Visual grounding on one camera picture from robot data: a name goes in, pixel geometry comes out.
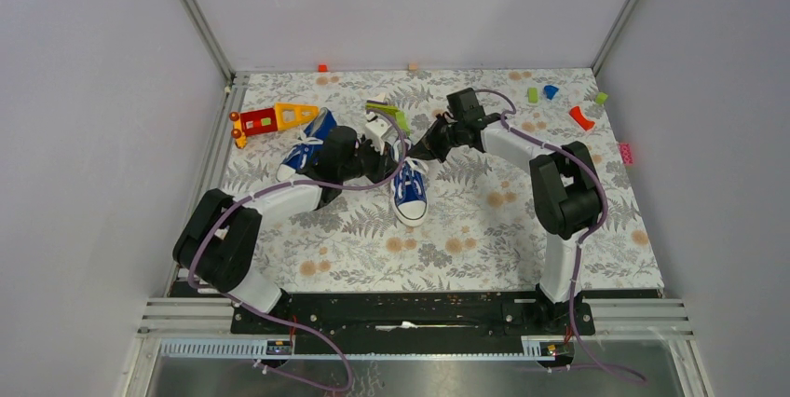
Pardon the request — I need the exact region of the blue sneaker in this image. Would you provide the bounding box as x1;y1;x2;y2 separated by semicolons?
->
390;156;429;227
275;107;337;182

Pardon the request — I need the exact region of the green block short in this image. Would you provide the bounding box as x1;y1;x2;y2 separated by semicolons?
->
395;111;411;136

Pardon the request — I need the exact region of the floral table mat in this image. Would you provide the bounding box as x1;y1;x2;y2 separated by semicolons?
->
242;68;663;292

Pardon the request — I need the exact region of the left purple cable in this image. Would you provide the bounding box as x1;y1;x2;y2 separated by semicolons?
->
186;106;410;394

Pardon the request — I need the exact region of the pink lego brick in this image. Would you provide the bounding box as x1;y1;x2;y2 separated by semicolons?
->
619;143;634;166

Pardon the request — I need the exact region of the blue wedge block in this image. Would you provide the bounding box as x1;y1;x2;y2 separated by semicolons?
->
543;85;559;100

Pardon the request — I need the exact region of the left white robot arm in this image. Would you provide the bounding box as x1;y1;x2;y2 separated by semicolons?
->
172;126;407;333

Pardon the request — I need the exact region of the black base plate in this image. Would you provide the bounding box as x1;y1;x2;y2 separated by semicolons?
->
230;291;571;346

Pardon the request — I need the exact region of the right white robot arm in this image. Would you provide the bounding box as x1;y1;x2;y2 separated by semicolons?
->
408;89;608;334

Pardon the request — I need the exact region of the red yellow toy frame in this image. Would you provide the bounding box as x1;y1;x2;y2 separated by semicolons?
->
228;103;320;149

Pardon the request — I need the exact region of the red arch block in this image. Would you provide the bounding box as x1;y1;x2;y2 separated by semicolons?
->
568;105;595;131

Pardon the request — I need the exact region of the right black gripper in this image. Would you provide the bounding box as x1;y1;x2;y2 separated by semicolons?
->
404;115;464;164

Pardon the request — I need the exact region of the green block long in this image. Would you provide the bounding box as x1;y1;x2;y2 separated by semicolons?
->
365;101;401;116

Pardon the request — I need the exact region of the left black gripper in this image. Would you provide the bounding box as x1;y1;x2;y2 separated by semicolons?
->
339;133;401;185

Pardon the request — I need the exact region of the grey slotted cable duct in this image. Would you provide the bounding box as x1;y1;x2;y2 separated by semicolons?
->
160;336;575;362

